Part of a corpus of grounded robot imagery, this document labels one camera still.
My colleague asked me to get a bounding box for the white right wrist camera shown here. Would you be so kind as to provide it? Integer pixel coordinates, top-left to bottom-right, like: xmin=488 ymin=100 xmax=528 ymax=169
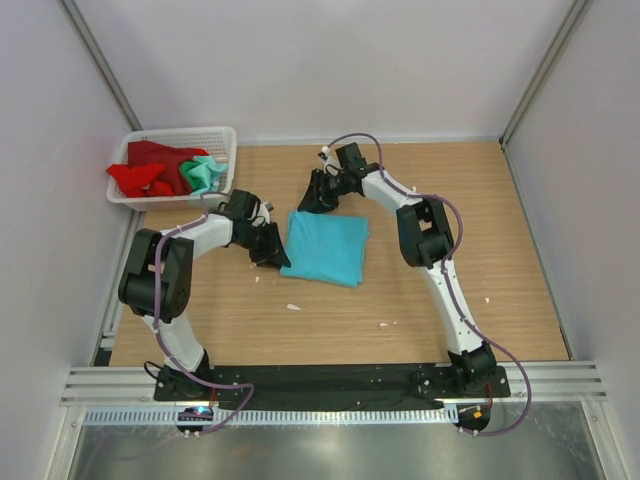
xmin=318 ymin=145 xmax=340 ymax=174

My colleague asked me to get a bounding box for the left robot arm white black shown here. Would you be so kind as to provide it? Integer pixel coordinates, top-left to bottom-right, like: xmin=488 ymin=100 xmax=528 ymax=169
xmin=118 ymin=189 xmax=290 ymax=401

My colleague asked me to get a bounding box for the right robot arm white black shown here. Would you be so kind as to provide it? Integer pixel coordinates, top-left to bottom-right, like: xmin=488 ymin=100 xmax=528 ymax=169
xmin=298 ymin=143 xmax=497 ymax=396

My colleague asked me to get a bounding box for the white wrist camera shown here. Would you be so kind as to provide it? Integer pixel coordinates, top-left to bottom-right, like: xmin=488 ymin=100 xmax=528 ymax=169
xmin=318 ymin=145 xmax=340 ymax=174
xmin=253 ymin=201 xmax=274 ymax=226

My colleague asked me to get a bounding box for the aluminium corner post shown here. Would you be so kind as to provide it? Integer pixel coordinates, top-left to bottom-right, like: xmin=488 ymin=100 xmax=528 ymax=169
xmin=58 ymin=0 xmax=143 ymax=131
xmin=499 ymin=0 xmax=596 ymax=149

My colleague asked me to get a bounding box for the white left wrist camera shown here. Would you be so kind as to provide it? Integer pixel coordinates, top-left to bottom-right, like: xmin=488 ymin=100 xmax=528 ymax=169
xmin=253 ymin=201 xmax=274 ymax=226

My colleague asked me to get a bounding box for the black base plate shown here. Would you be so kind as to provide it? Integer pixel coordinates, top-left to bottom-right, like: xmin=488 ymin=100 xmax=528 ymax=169
xmin=153 ymin=363 xmax=512 ymax=412

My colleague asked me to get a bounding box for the grey slotted cable duct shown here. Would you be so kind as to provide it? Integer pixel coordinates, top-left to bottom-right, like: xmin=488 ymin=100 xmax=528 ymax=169
xmin=83 ymin=405 xmax=458 ymax=427

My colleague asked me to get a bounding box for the blue t shirt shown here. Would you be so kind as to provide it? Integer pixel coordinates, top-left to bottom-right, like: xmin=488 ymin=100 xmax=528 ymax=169
xmin=280 ymin=211 xmax=370 ymax=288

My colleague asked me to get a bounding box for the right aluminium corner post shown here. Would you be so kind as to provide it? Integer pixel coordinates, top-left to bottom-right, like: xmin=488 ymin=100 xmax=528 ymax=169
xmin=499 ymin=0 xmax=596 ymax=149

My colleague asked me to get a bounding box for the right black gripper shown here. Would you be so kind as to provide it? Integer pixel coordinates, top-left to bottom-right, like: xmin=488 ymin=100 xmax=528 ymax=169
xmin=297 ymin=169 xmax=348 ymax=216

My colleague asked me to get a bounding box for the white plastic laundry basket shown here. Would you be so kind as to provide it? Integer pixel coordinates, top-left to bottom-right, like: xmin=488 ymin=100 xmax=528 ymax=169
xmin=107 ymin=126 xmax=237 ymax=211

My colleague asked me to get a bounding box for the left aluminium corner post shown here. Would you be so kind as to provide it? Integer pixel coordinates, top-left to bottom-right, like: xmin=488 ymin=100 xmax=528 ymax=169
xmin=58 ymin=0 xmax=143 ymax=131

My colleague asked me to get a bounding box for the mint green t shirt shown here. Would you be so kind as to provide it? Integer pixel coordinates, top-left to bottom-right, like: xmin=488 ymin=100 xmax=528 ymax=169
xmin=179 ymin=155 xmax=228 ymax=195

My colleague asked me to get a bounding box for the dark red t shirt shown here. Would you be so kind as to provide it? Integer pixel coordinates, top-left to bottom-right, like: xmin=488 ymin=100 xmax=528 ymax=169
xmin=127 ymin=140 xmax=208 ymax=197

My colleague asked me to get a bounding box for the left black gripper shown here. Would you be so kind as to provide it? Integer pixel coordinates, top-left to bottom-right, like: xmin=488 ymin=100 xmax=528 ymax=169
xmin=235 ymin=220 xmax=290 ymax=269

